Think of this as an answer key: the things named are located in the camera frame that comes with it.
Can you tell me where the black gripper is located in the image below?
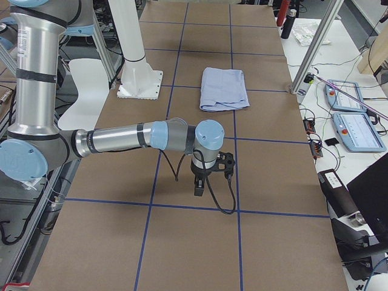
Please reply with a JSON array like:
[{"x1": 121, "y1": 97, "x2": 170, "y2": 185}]
[{"x1": 190, "y1": 163, "x2": 216, "y2": 196}]

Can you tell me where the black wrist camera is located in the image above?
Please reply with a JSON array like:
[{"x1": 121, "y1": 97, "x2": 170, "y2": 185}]
[{"x1": 216, "y1": 152, "x2": 235, "y2": 180}]

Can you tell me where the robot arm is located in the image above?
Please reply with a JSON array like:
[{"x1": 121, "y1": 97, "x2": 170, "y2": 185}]
[{"x1": 1, "y1": 1, "x2": 226, "y2": 195}]

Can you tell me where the upper blue teach pendant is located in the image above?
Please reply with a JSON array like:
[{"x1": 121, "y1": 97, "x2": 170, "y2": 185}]
[{"x1": 323, "y1": 79, "x2": 372, "y2": 112}]

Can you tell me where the white plastic chair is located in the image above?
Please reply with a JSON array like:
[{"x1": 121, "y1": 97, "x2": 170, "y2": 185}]
[{"x1": 58, "y1": 58, "x2": 110, "y2": 131}]

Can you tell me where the black monitor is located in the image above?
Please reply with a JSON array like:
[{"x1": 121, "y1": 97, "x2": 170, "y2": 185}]
[{"x1": 347, "y1": 155, "x2": 388, "y2": 242}]

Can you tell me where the black water bottle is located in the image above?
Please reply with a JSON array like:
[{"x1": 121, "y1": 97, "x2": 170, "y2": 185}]
[{"x1": 281, "y1": 9, "x2": 297, "y2": 39}]

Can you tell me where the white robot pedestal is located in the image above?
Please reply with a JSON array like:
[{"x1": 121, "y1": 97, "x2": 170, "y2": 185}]
[{"x1": 109, "y1": 0, "x2": 163, "y2": 100}]

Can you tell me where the aluminium frame post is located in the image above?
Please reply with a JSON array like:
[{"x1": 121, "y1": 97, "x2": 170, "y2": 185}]
[{"x1": 290, "y1": 0, "x2": 344, "y2": 95}]

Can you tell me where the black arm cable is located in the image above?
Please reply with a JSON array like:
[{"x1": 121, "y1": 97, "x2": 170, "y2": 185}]
[{"x1": 162, "y1": 150, "x2": 237, "y2": 216}]

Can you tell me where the light blue striped shirt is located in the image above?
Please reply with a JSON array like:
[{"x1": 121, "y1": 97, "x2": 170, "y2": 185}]
[{"x1": 199, "y1": 67, "x2": 250, "y2": 112}]

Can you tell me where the blue teach pendant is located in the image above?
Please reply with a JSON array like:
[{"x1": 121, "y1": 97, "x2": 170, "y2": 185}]
[
  {"x1": 323, "y1": 79, "x2": 372, "y2": 112},
  {"x1": 333, "y1": 112, "x2": 386, "y2": 153}
]

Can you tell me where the red water bottle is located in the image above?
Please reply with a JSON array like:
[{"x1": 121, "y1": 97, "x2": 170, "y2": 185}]
[{"x1": 276, "y1": 0, "x2": 290, "y2": 27}]

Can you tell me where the lower blue teach pendant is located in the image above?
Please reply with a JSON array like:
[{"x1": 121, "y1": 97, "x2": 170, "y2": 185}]
[{"x1": 333, "y1": 112, "x2": 386, "y2": 153}]

